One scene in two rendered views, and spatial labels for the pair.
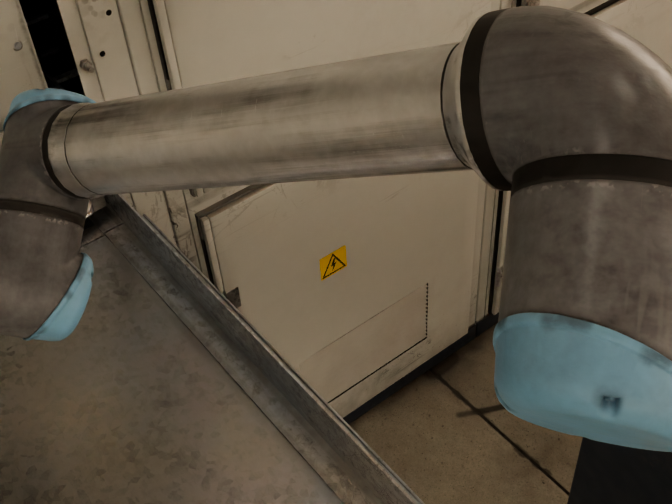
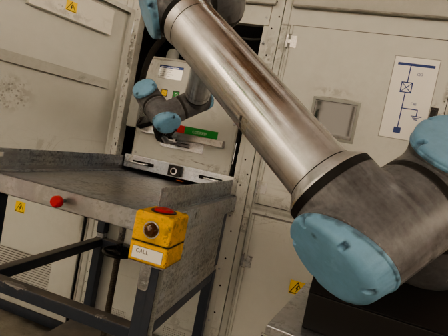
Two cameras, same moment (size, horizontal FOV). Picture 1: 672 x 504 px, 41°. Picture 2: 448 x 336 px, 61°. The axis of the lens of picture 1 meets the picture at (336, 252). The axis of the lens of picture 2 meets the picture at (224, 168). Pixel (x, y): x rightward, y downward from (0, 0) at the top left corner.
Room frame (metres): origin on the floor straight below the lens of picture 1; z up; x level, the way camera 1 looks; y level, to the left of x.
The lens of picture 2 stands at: (-0.05, -0.90, 1.05)
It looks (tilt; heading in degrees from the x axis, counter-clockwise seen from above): 3 degrees down; 51
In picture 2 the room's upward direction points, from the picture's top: 11 degrees clockwise
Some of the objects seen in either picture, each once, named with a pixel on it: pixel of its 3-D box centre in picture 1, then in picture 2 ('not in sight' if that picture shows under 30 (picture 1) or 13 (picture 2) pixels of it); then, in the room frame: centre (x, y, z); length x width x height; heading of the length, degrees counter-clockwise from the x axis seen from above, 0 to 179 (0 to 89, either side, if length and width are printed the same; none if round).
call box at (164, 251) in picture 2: not in sight; (159, 236); (0.34, -0.27, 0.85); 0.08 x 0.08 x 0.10; 35
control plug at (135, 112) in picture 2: not in sight; (138, 108); (0.69, 0.69, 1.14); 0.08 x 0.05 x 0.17; 35
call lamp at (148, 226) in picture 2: not in sight; (149, 230); (0.30, -0.30, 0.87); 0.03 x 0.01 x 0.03; 125
